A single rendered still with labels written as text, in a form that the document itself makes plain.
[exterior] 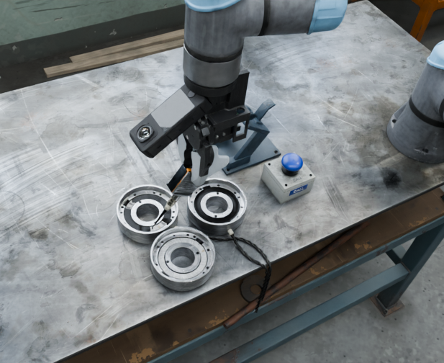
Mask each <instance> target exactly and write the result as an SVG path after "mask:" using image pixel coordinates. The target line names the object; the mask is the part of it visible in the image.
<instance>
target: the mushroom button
mask: <svg viewBox="0 0 444 363"><path fill-rule="evenodd" d="M281 164H282V166H283V167H284V168H285V169H287V170H289V171H298V170H300V169H301V168H302V166H303V160H302V158H301V156H299V155H297V154H295V153H287V154H285V155H284V156H283V157H282V159H281Z"/></svg>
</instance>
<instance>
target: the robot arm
mask: <svg viewBox="0 0 444 363"><path fill-rule="evenodd" d="M184 1H185V3H186V6H185V24H184V58H183V70H184V83H185V84H184V85H183V86H182V87H181V88H180V89H178V90H177V91H176V92H175V93H173V94H172V95H171V96H170V97H169V98H167V100H165V101H164V102H163V103H162V104H161V105H159V106H158V107H157V108H156V109H154V110H153V111H152V112H151V113H150V114H149V115H148V116H147V117H145V118H144V119H143V120H142V121H141V122H139V123H138V124H137V125H136V126H134V127H133V128H132V129H131V131H130V137H131V139H132V141H133V142H134V144H135V145H136V146H137V148H138V150H139V151H140V152H141V153H143V154H144V155H145V156H147V157H148V158H154V157H155V156H157V155H158V154H159V153H160V152H161V151H162V150H163V149H164V148H166V147H167V146H168V145H169V144H170V143H172V142H173V141H174V140H175V139H176V143H177V145H178V152H179V156H180V159H181V164H186V165H190V166H192V164H193V166H192V168H191V181H192V182H193V183H194V184H195V186H196V187H197V186H200V185H202V184H203V183H204V182H205V181H206V180H207V177H208V176H210V175H212V174H213V173H215V172H217V171H219V170H220V169H222V168H224V167H226V165H228V163H229V160H230V159H229V157H228V156H220V155H218V147H217V146H215V145H213V144H215V143H218V142H220V143H222V142H225V141H226V140H230V139H232V142H233V143H234V142H236V141H239V140H242V139H244V138H246V135H247V131H248V124H249V119H250V111H249V110H248V108H247V107H246V106H245V97H246V92H247V87H248V79H249V74H250V72H249V70H248V69H247V68H246V67H243V66H242V65H241V60H242V55H243V45H244V40H245V37H257V36H267V35H293V34H307V35H310V34H311V33H313V32H325V31H331V30H334V29H336V28H337V27H338V26H339V25H340V24H341V22H342V21H343V19H344V16H345V11H346V9H347V5H348V0H184ZM237 110H240V111H241V110H243V111H244V112H243V113H240V114H238V113H237ZM244 121H246V122H245V129H244V132H243V133H240V134H237V135H236V132H237V131H240V128H241V126H240V125H239V124H238V123H241V122H244ZM386 131H387V135H388V138H389V140H390V142H391V144H392V145H393V146H394V147H395V148H396V149H397V150H398V151H399V152H401V153H402V154H404V155H405V156H407V157H409V158H411V159H413V160H416V161H419V162H423V163H442V162H444V41H442V42H439V43H438V44H437V45H436V46H435V47H434V49H433V51H432V52H431V54H430V56H429V57H428V58H427V62H426V64H425V67H424V68H423V71H422V73H421V75H420V77H419V79H418V81H417V83H416V85H415V88H414V90H413V92H412V94H411V96H410V98H409V100H407V101H406V102H405V103H404V104H403V105H402V106H401V107H400V108H399V109H398V110H397V111H396V112H395V113H394V114H393V115H392V117H391V119H390V121H389V124H388V125H387V129H386Z"/></svg>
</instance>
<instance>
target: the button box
mask: <svg viewBox="0 0 444 363"><path fill-rule="evenodd" d="M282 157H283V156H282ZM282 157H280V158H277V159H274V160H272V161H269V162H266V163H264V166H263V172H262V175H261V179H262V181H263V182H264V183H265V185H266V186H267V187H268V188H269V190H270V191H271V192H272V194H273V195H274V197H275V198H276V199H277V200H278V201H279V203H280V204H283V203H285V202H288V201H289V200H292V199H295V198H297V197H300V196H302V195H304V194H306V193H309V192H311V189H312V186H313V184H314V180H315V177H316V176H315V175H314V174H313V173H312V172H311V171H310V170H309V168H308V167H307V166H306V165H305V164H304V162H303V166H302V168H301V169H300V170H298V171H289V170H287V169H285V168H284V167H283V166H282V164H281V159H282Z"/></svg>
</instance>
